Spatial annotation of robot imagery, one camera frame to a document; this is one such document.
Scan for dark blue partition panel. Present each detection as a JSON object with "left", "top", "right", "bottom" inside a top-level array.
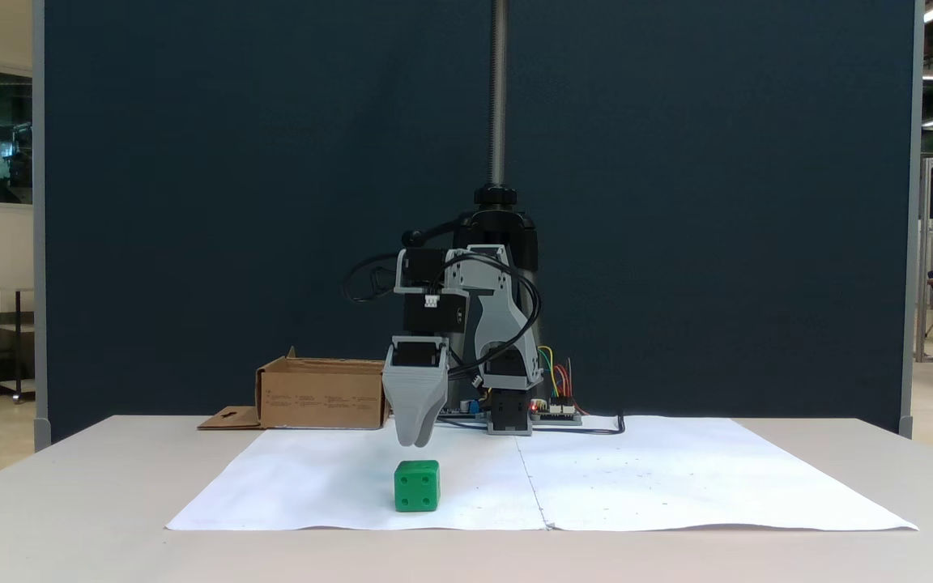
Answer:
[{"left": 33, "top": 0, "right": 918, "bottom": 443}]

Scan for framed wall window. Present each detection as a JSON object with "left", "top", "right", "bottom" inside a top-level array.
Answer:
[{"left": 0, "top": 61, "right": 34, "bottom": 213}]

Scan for black camera tripod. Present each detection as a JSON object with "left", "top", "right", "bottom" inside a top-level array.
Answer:
[{"left": 402, "top": 0, "right": 544, "bottom": 410}]

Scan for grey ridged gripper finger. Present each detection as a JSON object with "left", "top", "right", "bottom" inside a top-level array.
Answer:
[{"left": 383, "top": 340, "right": 449, "bottom": 448}]

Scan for black shelf cart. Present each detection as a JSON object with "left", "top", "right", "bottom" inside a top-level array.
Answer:
[{"left": 0, "top": 287, "right": 36, "bottom": 404}]

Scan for circuit board with coloured wires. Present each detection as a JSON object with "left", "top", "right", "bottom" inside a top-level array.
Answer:
[{"left": 533, "top": 397, "right": 583, "bottom": 427}]

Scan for brown cardboard box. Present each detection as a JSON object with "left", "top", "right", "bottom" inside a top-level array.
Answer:
[{"left": 198, "top": 347, "right": 392, "bottom": 431}]

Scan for white paper sheet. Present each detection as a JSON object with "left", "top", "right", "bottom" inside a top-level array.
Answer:
[
  {"left": 515, "top": 415, "right": 918, "bottom": 533},
  {"left": 165, "top": 425, "right": 550, "bottom": 533}
]

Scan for blue circuit board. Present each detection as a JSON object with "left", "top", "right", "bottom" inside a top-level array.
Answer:
[{"left": 439, "top": 395, "right": 488, "bottom": 426}]

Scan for green dice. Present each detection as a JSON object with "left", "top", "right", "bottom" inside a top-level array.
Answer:
[{"left": 394, "top": 460, "right": 441, "bottom": 513}]

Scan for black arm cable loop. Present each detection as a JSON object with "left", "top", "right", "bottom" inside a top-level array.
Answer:
[{"left": 449, "top": 251, "right": 543, "bottom": 380}]

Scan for black gripper motor cable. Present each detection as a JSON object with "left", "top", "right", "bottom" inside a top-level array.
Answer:
[{"left": 342, "top": 253, "right": 404, "bottom": 305}]

